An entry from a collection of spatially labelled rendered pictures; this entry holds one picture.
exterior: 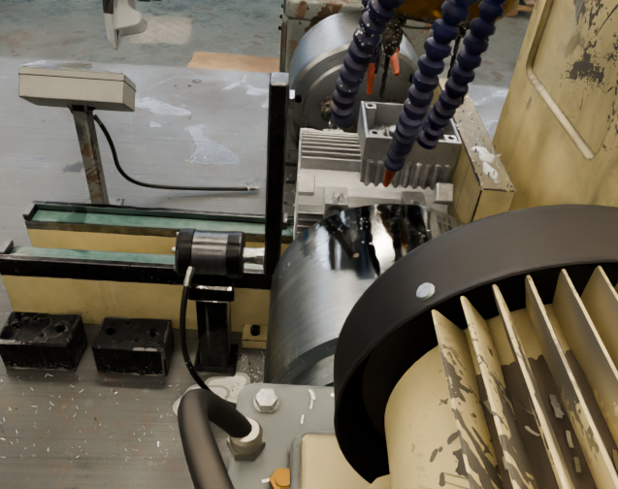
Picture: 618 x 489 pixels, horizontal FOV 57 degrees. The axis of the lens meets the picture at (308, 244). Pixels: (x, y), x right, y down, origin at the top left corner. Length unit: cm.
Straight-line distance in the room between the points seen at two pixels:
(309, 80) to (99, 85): 34
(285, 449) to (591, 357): 23
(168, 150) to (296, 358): 94
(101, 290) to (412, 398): 71
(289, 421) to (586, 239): 23
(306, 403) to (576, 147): 48
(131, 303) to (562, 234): 75
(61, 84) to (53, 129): 45
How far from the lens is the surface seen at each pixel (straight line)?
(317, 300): 49
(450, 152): 74
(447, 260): 22
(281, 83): 57
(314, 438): 36
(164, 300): 88
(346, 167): 75
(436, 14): 63
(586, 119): 75
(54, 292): 93
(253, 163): 130
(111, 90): 102
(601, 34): 76
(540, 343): 21
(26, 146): 143
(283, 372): 48
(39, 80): 106
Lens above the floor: 148
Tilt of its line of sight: 39 degrees down
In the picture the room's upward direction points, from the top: 5 degrees clockwise
